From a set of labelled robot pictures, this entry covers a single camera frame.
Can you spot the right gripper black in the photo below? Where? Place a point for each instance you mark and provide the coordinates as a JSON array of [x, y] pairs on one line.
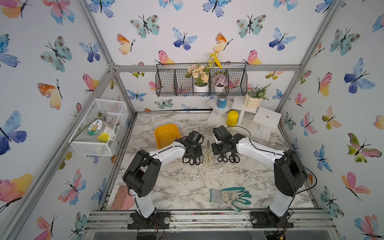
[[214, 148]]

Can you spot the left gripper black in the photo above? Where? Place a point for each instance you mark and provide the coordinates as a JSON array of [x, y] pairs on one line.
[[199, 153]]

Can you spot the small black-handled scissors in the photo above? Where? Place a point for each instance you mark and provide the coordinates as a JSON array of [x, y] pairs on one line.
[[222, 157]]

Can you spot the long black-handled scissors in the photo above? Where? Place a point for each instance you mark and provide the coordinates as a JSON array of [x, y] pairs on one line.
[[234, 158]]

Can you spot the black scissors wide handles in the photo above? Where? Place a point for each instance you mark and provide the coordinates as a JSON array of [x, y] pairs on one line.
[[193, 160]]

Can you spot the cream-handled kitchen scissors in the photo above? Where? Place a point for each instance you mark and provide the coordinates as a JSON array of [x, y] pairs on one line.
[[208, 156]]

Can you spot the yellow plastic storage box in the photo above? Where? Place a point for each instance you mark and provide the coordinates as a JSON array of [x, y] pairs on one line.
[[165, 135]]

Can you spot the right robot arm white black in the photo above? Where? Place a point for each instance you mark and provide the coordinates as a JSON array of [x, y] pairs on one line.
[[289, 172]]

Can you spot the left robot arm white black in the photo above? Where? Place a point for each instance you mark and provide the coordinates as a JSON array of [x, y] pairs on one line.
[[142, 173]]

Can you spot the yellow plastic bottle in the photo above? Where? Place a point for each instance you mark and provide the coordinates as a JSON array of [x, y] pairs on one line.
[[232, 119]]

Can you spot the white stepped display stand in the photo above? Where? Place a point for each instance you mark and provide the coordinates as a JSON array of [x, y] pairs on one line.
[[263, 123]]

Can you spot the blue tin can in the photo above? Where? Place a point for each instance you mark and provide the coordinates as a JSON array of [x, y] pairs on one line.
[[221, 100]]

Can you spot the cream pot with green plant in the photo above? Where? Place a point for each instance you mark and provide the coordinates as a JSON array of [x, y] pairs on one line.
[[255, 96]]

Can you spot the teal grey gardening glove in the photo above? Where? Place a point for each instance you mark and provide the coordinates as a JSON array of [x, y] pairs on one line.
[[230, 196]]

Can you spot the purple flowers in white pot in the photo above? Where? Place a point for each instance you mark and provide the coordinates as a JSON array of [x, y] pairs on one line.
[[220, 82]]

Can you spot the beige flowers in white pot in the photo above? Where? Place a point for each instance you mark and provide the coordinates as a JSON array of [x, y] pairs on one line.
[[200, 76]]

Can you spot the yellow artificial flower stem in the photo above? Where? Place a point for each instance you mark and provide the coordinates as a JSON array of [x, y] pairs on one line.
[[213, 61]]

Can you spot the pink dustpan brush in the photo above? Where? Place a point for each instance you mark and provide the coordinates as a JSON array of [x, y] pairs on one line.
[[123, 200]]

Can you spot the round green-lidded jar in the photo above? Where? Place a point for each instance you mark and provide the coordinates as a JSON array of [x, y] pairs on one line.
[[101, 131]]

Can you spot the black wire wall basket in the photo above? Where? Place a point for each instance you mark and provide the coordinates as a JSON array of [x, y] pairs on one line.
[[189, 80]]

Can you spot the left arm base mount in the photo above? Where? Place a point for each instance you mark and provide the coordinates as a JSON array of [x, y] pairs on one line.
[[157, 220]]

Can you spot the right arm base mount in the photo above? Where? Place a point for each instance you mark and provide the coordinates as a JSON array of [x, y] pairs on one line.
[[267, 219]]

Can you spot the clear acrylic wall box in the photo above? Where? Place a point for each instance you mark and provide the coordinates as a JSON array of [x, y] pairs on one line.
[[112, 112]]

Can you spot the aluminium front rail frame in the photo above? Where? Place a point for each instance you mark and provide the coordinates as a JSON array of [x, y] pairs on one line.
[[213, 221]]

